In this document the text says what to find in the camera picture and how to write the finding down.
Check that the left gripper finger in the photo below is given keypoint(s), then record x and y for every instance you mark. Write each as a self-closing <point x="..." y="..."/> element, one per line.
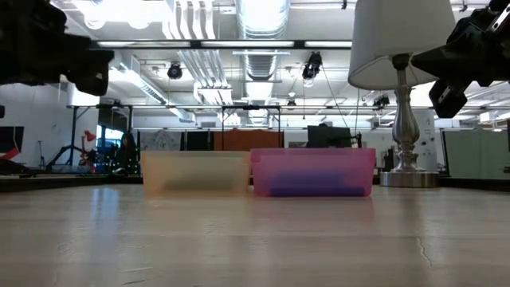
<point x="87" y="49"/>
<point x="93" y="75"/>

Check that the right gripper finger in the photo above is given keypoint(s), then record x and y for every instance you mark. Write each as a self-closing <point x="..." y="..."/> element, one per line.
<point x="442" y="61"/>
<point x="446" y="99"/>

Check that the clear grey jewel case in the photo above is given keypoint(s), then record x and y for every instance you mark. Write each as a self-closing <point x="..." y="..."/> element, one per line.
<point x="199" y="183"/>

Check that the blue jewel case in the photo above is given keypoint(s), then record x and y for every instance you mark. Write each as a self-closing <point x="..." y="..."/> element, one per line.
<point x="318" y="192"/>

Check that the white lamp shade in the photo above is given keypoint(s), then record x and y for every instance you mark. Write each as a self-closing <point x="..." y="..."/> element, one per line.
<point x="398" y="40"/>

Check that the silver lamp base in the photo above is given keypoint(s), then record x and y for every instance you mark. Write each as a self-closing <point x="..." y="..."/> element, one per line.
<point x="405" y="127"/>

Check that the pale green partition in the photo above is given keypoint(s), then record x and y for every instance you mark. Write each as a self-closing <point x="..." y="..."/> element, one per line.
<point x="478" y="153"/>

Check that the black hanging spotlight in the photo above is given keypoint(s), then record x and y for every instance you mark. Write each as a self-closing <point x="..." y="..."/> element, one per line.
<point x="174" y="71"/>
<point x="312" y="65"/>

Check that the person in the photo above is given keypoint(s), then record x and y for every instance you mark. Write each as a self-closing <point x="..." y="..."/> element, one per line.
<point x="127" y="153"/>

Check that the pink translucent plastic bin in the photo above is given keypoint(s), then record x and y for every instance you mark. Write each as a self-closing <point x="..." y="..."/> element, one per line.
<point x="358" y="163"/>

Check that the orange translucent plastic bin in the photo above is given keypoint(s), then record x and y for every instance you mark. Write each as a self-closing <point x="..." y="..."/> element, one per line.
<point x="159" y="167"/>

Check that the black monitor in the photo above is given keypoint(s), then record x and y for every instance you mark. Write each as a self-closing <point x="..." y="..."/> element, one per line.
<point x="328" y="137"/>

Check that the brown partition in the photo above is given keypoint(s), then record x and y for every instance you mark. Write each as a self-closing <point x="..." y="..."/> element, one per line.
<point x="247" y="140"/>

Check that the black metal rig frame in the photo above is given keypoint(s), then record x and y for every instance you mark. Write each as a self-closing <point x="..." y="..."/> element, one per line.
<point x="251" y="107"/>
<point x="73" y="131"/>

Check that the silver ceiling duct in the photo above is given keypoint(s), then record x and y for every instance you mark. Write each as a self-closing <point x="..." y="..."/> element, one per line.
<point x="263" y="20"/>

